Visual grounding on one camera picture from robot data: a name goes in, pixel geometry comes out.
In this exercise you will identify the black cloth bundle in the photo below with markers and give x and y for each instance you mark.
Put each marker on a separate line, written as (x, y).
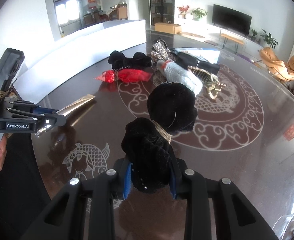
(119, 61)

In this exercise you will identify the dark display cabinet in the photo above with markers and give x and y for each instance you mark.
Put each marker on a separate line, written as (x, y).
(162, 11)

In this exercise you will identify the cardboard box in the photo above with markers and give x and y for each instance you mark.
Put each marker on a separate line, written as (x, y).
(169, 28)

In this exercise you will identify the blue white carton box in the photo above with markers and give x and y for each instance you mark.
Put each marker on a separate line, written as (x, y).
(211, 55)

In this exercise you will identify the leafy floor plant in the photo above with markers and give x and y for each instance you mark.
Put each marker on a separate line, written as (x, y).
(269, 40)

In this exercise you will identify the white sorting bin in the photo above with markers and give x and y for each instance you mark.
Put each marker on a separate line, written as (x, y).
(75, 53)

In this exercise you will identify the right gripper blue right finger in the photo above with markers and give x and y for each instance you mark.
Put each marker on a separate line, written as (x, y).
(172, 183)

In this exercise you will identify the black printed box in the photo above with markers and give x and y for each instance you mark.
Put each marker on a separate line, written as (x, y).
(185, 60)

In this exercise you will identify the orange lounge chair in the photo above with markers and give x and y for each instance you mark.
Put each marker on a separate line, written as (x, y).
(280, 69)

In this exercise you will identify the wooden bench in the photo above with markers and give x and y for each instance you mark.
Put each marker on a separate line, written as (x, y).
(238, 42)

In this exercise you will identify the silver sequin bow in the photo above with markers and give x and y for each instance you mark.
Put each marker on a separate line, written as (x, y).
(160, 51)

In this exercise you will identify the green potted plant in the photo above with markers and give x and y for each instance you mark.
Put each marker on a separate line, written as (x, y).
(198, 13)

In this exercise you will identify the red flower vase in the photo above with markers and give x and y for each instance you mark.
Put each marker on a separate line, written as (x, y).
(183, 10)

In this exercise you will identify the grey knitted bundle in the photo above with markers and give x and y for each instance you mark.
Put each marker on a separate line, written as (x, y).
(175, 73)

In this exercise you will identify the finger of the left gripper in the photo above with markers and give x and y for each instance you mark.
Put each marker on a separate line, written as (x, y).
(44, 126)
(44, 110)

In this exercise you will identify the black television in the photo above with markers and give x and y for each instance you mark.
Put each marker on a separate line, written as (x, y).
(231, 19)

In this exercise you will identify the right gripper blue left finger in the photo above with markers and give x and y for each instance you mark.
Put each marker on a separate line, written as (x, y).
(127, 182)

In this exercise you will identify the red cloth bundle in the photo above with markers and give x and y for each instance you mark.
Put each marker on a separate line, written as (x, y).
(124, 75)

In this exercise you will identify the black velvet pouch with twine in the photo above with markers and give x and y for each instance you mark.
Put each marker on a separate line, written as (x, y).
(147, 141)

